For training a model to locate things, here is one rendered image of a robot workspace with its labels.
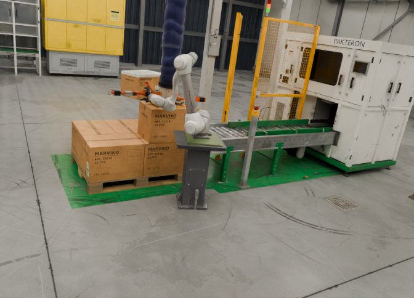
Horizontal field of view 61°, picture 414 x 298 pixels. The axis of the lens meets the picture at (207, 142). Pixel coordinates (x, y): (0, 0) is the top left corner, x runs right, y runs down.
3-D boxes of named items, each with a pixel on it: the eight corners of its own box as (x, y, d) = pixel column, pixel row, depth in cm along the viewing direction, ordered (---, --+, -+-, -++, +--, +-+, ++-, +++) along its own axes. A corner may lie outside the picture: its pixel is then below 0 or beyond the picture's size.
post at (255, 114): (243, 184, 451) (256, 109, 420) (246, 186, 445) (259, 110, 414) (239, 185, 447) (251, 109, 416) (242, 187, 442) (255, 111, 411)
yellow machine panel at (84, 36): (114, 74, 1181) (117, -5, 1105) (122, 79, 1107) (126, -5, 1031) (42, 70, 1072) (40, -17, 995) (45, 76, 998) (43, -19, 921)
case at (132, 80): (136, 100, 563) (138, 74, 550) (119, 94, 584) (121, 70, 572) (162, 96, 610) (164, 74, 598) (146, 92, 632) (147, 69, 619)
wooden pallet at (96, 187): (156, 153, 518) (157, 144, 513) (187, 181, 437) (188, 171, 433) (71, 160, 456) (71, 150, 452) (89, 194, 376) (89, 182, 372)
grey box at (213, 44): (217, 55, 530) (219, 35, 521) (219, 56, 526) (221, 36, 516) (205, 55, 520) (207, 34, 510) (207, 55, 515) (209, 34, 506)
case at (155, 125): (182, 130, 454) (185, 101, 441) (196, 141, 422) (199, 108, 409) (137, 132, 424) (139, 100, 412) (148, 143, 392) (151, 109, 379)
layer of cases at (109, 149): (157, 144, 513) (159, 118, 500) (188, 171, 433) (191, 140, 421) (71, 150, 452) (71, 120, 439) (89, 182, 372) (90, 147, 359)
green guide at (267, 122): (303, 122, 584) (304, 117, 582) (308, 124, 576) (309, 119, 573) (223, 125, 503) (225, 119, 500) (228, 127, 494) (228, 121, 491)
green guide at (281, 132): (328, 132, 541) (329, 126, 539) (333, 134, 533) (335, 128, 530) (246, 137, 460) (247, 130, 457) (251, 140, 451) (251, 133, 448)
